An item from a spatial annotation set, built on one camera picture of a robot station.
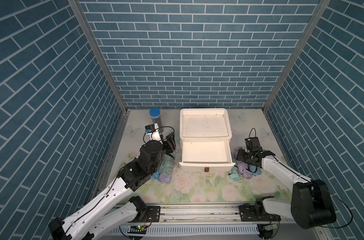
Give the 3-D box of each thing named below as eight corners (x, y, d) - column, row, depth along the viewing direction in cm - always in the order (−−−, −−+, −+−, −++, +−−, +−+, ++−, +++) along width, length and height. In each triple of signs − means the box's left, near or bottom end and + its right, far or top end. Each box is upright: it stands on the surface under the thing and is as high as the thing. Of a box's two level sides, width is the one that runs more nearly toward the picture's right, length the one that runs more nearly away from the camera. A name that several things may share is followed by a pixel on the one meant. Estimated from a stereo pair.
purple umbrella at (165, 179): (159, 183, 85) (158, 181, 82) (160, 175, 88) (159, 173, 85) (171, 183, 85) (171, 181, 82) (172, 175, 88) (171, 173, 85)
